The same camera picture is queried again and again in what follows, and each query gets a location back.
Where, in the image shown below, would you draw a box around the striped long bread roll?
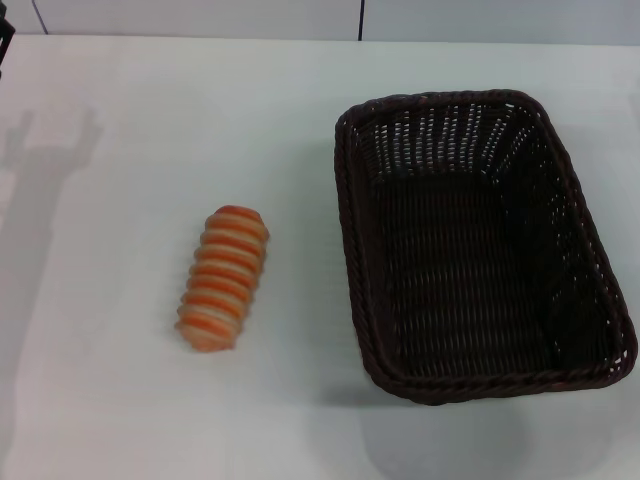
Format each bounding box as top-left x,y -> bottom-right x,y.
173,203 -> 271,354

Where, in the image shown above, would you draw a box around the dark brown woven basket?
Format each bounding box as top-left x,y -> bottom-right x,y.
333,88 -> 640,407

